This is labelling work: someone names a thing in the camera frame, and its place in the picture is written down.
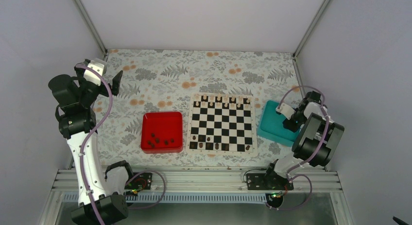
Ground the red plastic tray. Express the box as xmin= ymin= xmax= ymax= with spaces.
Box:
xmin=140 ymin=111 xmax=183 ymax=154

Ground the black and white chessboard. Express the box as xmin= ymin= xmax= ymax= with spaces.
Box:
xmin=186 ymin=102 xmax=258 ymax=157

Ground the teal plastic tray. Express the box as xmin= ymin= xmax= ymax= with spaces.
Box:
xmin=257 ymin=100 xmax=298 ymax=147

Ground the aluminium mounting rail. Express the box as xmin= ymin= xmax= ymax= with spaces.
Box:
xmin=51 ymin=167 xmax=343 ymax=203

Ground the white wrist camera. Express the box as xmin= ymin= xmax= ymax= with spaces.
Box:
xmin=84 ymin=58 xmax=107 ymax=86
xmin=275 ymin=104 xmax=295 ymax=120

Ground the floral patterned table mat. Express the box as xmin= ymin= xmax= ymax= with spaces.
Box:
xmin=98 ymin=49 xmax=302 ymax=167

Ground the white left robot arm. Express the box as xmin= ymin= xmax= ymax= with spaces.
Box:
xmin=48 ymin=59 xmax=135 ymax=225

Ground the light wooden chess pieces row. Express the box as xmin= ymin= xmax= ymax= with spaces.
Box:
xmin=190 ymin=92 xmax=255 ymax=110

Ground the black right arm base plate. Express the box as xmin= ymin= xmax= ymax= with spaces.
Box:
xmin=244 ymin=173 xmax=294 ymax=190

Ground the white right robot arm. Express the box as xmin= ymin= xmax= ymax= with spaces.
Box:
xmin=263 ymin=90 xmax=344 ymax=190

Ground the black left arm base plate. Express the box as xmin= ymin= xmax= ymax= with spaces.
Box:
xmin=124 ymin=173 xmax=153 ymax=196

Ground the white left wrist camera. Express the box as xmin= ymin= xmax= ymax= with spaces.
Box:
xmin=84 ymin=58 xmax=107 ymax=86

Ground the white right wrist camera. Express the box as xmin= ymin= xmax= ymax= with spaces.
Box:
xmin=275 ymin=104 xmax=295 ymax=120

